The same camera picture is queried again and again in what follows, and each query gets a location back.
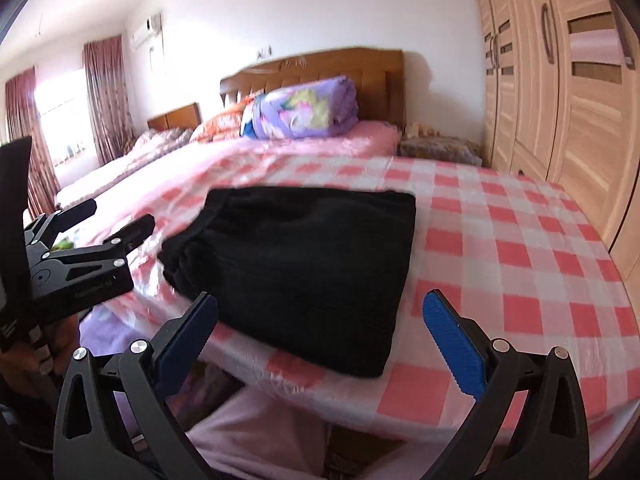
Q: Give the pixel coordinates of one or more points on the person's left hand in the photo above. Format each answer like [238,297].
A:
[65,340]

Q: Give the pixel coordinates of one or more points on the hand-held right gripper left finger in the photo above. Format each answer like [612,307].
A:
[185,345]

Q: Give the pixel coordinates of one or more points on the purple floral quilt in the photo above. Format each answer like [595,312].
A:
[310,110]

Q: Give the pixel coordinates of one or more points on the white air conditioner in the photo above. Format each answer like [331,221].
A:
[145,35]

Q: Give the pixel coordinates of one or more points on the lavender cloth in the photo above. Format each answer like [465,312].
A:
[100,325]

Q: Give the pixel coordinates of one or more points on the light wooden wardrobe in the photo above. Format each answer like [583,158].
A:
[575,110]

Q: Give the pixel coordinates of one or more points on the dark wall fixture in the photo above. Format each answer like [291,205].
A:
[264,52]

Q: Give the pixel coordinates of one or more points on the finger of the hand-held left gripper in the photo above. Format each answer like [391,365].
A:
[135,232]
[65,217]

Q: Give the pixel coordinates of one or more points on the small wooden headboard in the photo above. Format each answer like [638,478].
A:
[180,115]

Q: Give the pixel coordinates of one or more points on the dark red curtain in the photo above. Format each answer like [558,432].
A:
[30,125]
[107,95]

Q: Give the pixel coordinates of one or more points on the black pants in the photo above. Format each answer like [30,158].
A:
[300,270]

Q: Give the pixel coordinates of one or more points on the bright window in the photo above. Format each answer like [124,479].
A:
[65,120]

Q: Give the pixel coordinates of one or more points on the large wooden headboard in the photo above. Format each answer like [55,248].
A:
[360,67]

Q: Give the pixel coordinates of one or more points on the pink checkered bed sheet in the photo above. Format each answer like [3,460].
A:
[500,240]

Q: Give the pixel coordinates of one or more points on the brown floral cushion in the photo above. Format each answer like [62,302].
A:
[435,150]

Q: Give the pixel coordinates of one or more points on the grey floral quilt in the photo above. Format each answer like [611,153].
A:
[155,142]

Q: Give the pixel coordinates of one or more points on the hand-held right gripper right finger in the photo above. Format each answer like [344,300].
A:
[452,345]

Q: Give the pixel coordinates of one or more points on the orange floral pillow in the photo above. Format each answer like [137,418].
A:
[220,122]

